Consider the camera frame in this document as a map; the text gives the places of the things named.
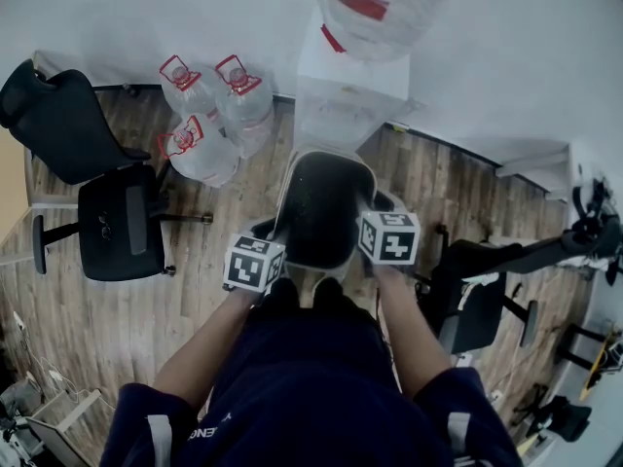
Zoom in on black mesh office chair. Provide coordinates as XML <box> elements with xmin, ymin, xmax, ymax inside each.
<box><xmin>0</xmin><ymin>57</ymin><xmax>215</xmax><ymax>282</ymax></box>

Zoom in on person's black shoe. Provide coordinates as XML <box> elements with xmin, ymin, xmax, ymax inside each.
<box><xmin>312</xmin><ymin>276</ymin><xmax>348</xmax><ymax>310</ymax></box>
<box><xmin>263</xmin><ymin>276</ymin><xmax>301</xmax><ymax>311</ymax></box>

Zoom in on black office chair grey armrests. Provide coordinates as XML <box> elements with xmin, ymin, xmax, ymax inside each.
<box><xmin>413</xmin><ymin>224</ymin><xmax>540</xmax><ymax>357</ymax></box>

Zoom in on person's left black shoe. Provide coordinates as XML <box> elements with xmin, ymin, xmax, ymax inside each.
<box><xmin>263</xmin><ymin>276</ymin><xmax>301</xmax><ymax>311</ymax></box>

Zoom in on person's right forearm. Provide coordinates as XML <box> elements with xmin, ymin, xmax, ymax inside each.
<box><xmin>373</xmin><ymin>262</ymin><xmax>455</xmax><ymax>400</ymax></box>

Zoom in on grey container with black inside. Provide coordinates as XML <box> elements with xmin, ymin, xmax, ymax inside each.
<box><xmin>272</xmin><ymin>147</ymin><xmax>381</xmax><ymax>281</ymax></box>

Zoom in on large water bottle red label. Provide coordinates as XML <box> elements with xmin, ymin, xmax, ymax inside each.
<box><xmin>316</xmin><ymin>0</ymin><xmax>471</xmax><ymax>65</ymax></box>

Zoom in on clear water jug red handle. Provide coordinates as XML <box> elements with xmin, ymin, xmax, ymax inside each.
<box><xmin>157</xmin><ymin>114</ymin><xmax>241</xmax><ymax>188</ymax></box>
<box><xmin>158</xmin><ymin>54</ymin><xmax>221</xmax><ymax>119</ymax></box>
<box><xmin>213</xmin><ymin>54</ymin><xmax>275</xmax><ymax>160</ymax></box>

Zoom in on white cable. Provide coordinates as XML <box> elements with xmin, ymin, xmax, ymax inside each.
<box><xmin>11</xmin><ymin>308</ymin><xmax>98</xmax><ymax>406</ymax></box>

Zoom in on white water dispenser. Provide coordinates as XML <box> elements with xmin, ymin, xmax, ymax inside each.
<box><xmin>293</xmin><ymin>3</ymin><xmax>416</xmax><ymax>154</ymax></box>

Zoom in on person's left forearm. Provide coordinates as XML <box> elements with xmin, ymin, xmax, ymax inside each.
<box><xmin>152</xmin><ymin>285</ymin><xmax>265</xmax><ymax>400</ymax></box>

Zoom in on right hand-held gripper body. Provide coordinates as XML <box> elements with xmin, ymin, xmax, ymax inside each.
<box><xmin>356</xmin><ymin>190</ymin><xmax>421</xmax><ymax>266</ymax></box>

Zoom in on black bag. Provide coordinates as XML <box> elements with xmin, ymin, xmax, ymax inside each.
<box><xmin>515</xmin><ymin>382</ymin><xmax>594</xmax><ymax>443</ymax></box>

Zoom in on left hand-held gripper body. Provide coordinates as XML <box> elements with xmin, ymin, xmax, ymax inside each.
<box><xmin>223</xmin><ymin>218</ymin><xmax>287</xmax><ymax>296</ymax></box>

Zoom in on person's right black shoe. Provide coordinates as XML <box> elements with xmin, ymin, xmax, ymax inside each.
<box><xmin>312</xmin><ymin>276</ymin><xmax>348</xmax><ymax>310</ymax></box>

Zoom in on person's dark blue clothing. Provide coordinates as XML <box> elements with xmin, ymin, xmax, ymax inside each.
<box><xmin>99</xmin><ymin>293</ymin><xmax>525</xmax><ymax>467</ymax></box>

